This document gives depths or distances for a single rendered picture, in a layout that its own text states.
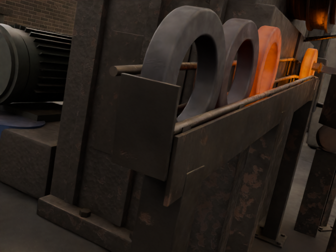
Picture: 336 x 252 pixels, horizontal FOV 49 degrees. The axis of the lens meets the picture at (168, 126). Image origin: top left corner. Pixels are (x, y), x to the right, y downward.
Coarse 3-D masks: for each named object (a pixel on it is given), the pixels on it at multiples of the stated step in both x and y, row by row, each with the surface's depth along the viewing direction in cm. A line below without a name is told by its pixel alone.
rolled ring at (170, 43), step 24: (168, 24) 42; (192, 24) 42; (216, 24) 48; (168, 48) 40; (216, 48) 51; (144, 72) 41; (168, 72) 40; (216, 72) 53; (192, 96) 54; (216, 96) 55
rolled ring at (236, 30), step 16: (224, 32) 58; (240, 32) 58; (256, 32) 65; (240, 48) 68; (256, 48) 68; (240, 64) 70; (256, 64) 71; (224, 80) 57; (240, 80) 70; (224, 96) 59; (240, 96) 69
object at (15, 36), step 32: (0, 32) 162; (32, 32) 175; (0, 64) 164; (32, 64) 170; (64, 64) 187; (0, 96) 167; (32, 96) 181; (0, 160) 162; (32, 160) 153; (32, 192) 154
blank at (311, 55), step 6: (312, 48) 140; (306, 54) 137; (312, 54) 137; (306, 60) 136; (312, 60) 137; (306, 66) 136; (300, 72) 137; (306, 72) 136; (312, 72) 146; (300, 78) 139
